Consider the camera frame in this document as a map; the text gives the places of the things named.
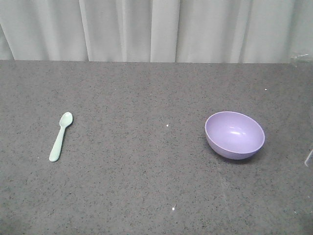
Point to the purple plastic bowl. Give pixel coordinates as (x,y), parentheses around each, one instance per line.
(234,135)

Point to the mint green plastic spoon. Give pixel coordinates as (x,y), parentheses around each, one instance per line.
(65,121)

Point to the white pleated curtain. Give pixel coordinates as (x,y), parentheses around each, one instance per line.
(192,31)

